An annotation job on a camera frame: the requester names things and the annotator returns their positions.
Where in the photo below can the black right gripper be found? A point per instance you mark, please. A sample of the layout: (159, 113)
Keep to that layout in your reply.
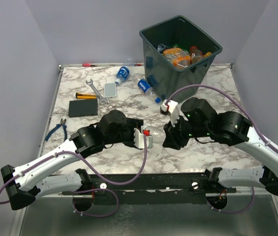
(173, 139)

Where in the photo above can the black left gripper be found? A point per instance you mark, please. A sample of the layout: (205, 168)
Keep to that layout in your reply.
(133, 123)

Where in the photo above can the red label water bottle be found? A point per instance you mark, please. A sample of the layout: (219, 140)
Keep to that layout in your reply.
(158, 135)

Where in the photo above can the large orange label bottle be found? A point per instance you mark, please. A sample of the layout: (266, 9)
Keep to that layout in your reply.
(177, 57)

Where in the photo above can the red cap bottle small label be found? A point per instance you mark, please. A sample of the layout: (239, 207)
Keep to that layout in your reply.
(195, 54)

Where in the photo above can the orange juice bottle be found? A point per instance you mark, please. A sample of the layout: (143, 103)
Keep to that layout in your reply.
(207, 54)

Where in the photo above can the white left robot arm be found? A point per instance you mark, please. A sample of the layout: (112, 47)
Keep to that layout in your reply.
(23, 184)

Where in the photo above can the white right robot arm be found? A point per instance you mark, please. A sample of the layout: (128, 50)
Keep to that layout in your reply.
(196, 118)

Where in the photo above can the pepsi bottle beside bin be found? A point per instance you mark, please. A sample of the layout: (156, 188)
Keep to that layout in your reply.
(146, 88)

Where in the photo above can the dark green plastic bin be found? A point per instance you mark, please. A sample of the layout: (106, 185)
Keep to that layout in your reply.
(159, 72)

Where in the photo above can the silver wrench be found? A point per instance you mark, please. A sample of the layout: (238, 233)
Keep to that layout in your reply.
(102, 100)

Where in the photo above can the black flat box left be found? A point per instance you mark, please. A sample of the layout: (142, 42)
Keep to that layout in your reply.
(83, 108)

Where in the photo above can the white grey power bank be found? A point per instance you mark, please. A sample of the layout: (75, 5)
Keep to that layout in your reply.
(110, 90)

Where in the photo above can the blue label bottle far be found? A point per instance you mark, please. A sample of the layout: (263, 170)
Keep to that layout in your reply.
(122, 75)

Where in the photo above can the yellow utility knife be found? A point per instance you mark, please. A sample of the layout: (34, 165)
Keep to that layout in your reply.
(85, 96)

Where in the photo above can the red screwdriver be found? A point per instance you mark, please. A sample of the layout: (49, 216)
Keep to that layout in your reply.
(88, 65)

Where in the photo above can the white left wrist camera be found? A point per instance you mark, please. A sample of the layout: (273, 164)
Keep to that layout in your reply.
(142, 139)

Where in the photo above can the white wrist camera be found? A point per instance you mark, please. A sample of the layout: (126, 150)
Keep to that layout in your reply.
(142, 139)
(171, 108)

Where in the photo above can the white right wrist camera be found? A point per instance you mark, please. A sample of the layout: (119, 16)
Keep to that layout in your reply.
(171, 108)

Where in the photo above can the blue handled pliers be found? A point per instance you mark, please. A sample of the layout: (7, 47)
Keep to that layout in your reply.
(62, 124)

